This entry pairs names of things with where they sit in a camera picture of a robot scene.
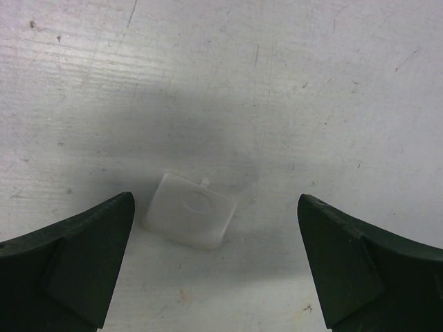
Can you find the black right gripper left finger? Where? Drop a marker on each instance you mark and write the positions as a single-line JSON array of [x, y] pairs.
[[62, 277]]

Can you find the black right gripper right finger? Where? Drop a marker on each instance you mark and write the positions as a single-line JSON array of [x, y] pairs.
[[367, 278]]

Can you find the white battery cover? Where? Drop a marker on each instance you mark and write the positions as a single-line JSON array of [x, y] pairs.
[[189, 213]]

